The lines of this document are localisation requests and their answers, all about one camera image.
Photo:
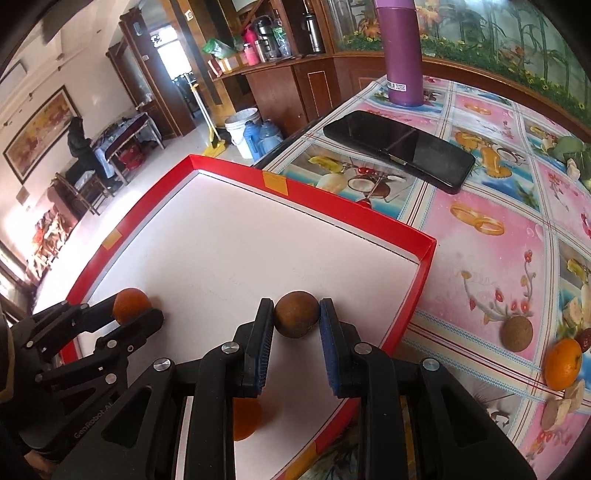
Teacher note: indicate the red bag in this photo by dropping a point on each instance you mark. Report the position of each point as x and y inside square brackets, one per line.
[134, 157]

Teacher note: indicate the black smartphone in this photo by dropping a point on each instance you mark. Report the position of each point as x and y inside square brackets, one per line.
[406, 147]

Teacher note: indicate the pink bottle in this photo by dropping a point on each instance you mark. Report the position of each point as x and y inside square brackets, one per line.
[250, 53]

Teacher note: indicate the yellow broom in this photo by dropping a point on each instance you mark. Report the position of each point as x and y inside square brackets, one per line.
[205, 120]

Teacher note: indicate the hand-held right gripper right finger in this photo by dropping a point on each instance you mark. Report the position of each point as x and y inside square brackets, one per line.
[328, 350]

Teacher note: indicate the green plastic bag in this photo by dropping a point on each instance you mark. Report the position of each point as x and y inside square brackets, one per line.
[217, 46]

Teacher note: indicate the wooden cabinet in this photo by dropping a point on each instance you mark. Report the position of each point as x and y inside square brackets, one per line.
[295, 83]

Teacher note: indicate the orange mandarin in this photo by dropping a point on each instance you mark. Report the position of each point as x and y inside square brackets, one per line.
[131, 302]
[244, 417]
[562, 363]

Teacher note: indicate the small white scrap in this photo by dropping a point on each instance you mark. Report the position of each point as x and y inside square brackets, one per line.
[574, 168]

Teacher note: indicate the colourful printed tablecloth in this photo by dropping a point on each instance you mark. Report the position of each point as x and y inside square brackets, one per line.
[485, 277]

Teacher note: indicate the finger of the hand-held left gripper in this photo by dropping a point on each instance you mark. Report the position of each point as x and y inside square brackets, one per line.
[69, 323]
[134, 330]

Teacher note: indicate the black thermos flask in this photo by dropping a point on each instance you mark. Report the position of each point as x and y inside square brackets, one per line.
[265, 34]

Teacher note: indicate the brown longan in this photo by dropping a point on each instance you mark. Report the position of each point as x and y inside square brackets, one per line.
[296, 314]
[517, 333]

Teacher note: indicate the white plastic bucket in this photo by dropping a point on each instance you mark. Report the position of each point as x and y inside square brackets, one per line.
[240, 129]

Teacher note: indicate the red cardboard box lid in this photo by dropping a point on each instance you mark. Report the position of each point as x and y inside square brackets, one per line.
[231, 254]

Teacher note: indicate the cloth covered side table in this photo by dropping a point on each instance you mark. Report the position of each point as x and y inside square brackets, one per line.
[124, 131]

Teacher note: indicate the purple insulated bottle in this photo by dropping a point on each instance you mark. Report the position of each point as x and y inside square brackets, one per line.
[399, 55]

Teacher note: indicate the pile of colourful gift boxes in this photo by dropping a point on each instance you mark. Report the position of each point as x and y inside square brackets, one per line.
[46, 233]

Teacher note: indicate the steel thermos flask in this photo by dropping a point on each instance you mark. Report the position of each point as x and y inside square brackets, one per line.
[314, 32]

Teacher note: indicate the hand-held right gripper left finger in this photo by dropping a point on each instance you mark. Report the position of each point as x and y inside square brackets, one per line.
[264, 350]

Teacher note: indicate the framed landscape painting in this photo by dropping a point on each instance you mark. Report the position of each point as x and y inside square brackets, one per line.
[41, 134]

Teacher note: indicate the wooden chair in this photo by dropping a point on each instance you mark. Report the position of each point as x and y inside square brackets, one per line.
[76, 194]

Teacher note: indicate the floral bamboo mural panel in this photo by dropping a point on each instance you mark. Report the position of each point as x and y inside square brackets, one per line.
[485, 37]

